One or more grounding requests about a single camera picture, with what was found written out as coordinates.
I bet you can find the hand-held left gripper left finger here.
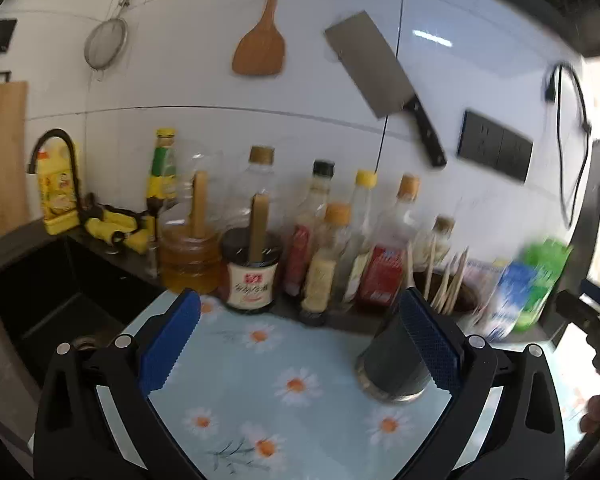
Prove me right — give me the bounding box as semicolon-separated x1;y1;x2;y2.
32;289;203;480

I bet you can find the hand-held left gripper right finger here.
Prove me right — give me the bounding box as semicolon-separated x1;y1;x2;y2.
397;287;566;480

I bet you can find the black cylindrical utensil holder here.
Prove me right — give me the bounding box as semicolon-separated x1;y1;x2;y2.
355;270;483;405

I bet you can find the pile of wooden chopsticks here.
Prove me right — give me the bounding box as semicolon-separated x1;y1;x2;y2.
405;240;486;328

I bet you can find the green sugar bag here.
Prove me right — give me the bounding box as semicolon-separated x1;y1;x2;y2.
512;239;573;333

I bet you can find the white and blue salt bag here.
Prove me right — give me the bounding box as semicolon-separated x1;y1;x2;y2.
480;260;538;343

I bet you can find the light-blue daisy tablecloth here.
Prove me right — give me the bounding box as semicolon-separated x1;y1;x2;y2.
27;290;563;480

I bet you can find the clear jug of amber oil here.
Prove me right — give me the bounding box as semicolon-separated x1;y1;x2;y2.
157;140;226;296

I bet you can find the dark upright panel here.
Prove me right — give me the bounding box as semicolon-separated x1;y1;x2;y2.
545;137;600;346

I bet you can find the soy sauce jug white label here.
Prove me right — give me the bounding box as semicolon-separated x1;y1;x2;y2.
219;146;283;316

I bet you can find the tan-cap bottle of green liquid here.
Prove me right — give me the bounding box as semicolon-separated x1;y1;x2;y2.
415;215;456;281

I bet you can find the black sink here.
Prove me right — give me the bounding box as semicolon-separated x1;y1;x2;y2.
0;235;161;401

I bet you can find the yellow and black scrubber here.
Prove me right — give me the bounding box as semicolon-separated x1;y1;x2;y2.
82;202;153;256

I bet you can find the tall clear yellow-cap bottle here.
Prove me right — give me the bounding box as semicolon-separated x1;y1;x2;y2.
340;170;381;306

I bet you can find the black-cap bottle red label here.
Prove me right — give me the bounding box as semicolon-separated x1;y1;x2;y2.
282;159;337;301

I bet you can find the green-label bottle yellow cap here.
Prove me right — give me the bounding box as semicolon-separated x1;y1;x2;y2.
145;127;180;221

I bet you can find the yellow dish soap bottle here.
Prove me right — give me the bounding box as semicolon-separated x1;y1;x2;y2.
35;140;81;237

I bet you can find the black faucet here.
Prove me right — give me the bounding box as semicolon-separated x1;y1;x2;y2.
27;129;96;231

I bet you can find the wooden cutting board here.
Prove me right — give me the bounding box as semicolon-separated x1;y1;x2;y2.
0;67;31;251

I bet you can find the wooden spatula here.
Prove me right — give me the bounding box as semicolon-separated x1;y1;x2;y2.
231;0;287;78

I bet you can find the metal mesh strainer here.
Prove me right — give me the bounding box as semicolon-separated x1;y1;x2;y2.
83;0;146;82

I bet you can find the black wall outlet panel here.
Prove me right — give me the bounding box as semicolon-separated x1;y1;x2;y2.
457;109;535;183

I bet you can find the black wall cable with plug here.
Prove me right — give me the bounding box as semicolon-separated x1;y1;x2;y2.
545;61;593;231

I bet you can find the steel cleaver black handle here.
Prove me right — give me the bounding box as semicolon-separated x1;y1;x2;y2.
324;10;448;170

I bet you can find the small black wall panel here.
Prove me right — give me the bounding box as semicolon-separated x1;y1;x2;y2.
0;17;18;57

